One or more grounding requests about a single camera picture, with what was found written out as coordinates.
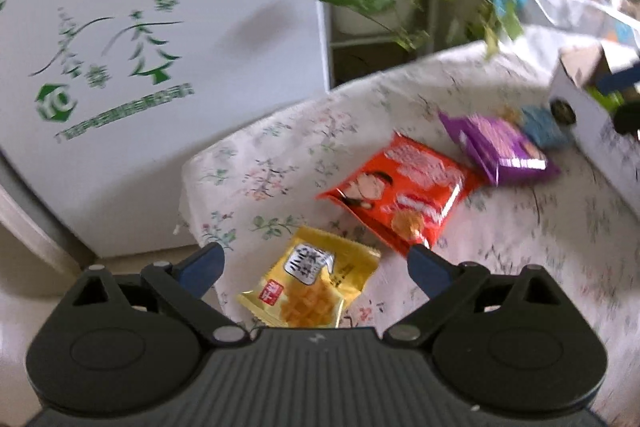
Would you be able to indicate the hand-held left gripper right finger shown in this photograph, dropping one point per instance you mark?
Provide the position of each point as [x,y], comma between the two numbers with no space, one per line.
[430,272]

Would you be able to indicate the cardboard box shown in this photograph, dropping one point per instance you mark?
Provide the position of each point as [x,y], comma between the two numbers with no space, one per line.
[590,137]

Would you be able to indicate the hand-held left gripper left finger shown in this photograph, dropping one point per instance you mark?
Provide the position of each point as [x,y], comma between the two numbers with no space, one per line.
[202,269]

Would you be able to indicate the yellow waffle snack packet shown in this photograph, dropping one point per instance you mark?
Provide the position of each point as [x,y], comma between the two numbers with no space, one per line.
[310,277]

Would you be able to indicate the purple snack packet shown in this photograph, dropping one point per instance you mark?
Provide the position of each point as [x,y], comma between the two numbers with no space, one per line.
[500,147]

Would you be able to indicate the small light blue snack packet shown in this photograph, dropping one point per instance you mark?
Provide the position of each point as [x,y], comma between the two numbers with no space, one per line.
[542,127]

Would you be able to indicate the red cartoon snack packet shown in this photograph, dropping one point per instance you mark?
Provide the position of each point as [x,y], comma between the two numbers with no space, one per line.
[400,192]

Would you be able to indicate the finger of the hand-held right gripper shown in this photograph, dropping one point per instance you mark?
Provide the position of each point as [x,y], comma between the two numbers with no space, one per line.
[629,121]
[622,79]

